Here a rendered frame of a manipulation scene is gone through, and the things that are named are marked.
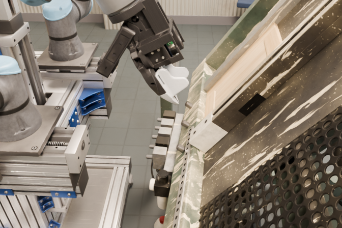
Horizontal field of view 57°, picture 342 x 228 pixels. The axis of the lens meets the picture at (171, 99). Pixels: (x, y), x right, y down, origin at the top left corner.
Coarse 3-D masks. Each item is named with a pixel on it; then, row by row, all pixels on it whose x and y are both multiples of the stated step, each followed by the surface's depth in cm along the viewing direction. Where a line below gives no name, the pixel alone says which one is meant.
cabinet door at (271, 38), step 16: (272, 32) 113; (256, 48) 118; (272, 48) 105; (240, 64) 123; (256, 64) 110; (224, 80) 128; (240, 80) 115; (208, 96) 135; (224, 96) 119; (208, 112) 124
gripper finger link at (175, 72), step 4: (164, 68) 60; (168, 68) 60; (172, 68) 60; (176, 68) 60; (180, 68) 60; (184, 68) 60; (172, 72) 60; (176, 72) 60; (180, 72) 60; (184, 72) 60; (188, 72) 60; (176, 76) 60; (180, 76) 60; (184, 76) 60; (176, 96) 62
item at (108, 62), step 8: (120, 32) 51; (128, 32) 51; (120, 40) 52; (128, 40) 52; (112, 48) 53; (120, 48) 53; (104, 56) 55; (112, 56) 54; (120, 56) 54; (104, 64) 55; (112, 64) 55; (104, 72) 56; (112, 72) 58
